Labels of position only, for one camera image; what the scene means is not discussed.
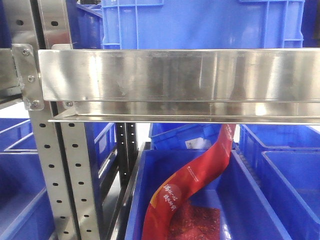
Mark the stainless steel shelf beam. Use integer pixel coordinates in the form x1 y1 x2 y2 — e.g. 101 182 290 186
38 48 320 125

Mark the blue crate upper shelf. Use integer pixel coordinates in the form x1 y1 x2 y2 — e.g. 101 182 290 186
101 0 305 50

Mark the blue bin rear centre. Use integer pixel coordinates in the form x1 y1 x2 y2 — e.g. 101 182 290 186
149 123 221 150

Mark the steel corner bracket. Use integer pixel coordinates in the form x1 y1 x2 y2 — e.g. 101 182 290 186
12 43 45 111

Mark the blue bin right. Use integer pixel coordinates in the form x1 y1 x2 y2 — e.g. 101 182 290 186
239 124 320 240

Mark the red printed bag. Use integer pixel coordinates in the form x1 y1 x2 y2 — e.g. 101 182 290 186
141 124 236 240

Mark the red mesh packet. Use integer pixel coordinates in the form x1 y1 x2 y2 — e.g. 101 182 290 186
167 201 220 240

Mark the blue bin left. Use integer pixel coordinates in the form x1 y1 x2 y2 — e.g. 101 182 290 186
0 118 55 240

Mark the perforated steel upright post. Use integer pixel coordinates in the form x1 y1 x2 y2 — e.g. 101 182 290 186
3 0 101 240

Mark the blue bin behind post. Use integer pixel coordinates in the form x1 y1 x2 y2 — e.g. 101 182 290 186
86 122 117 200

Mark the black perforated rear post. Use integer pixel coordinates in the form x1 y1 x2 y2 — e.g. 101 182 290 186
116 122 138 188

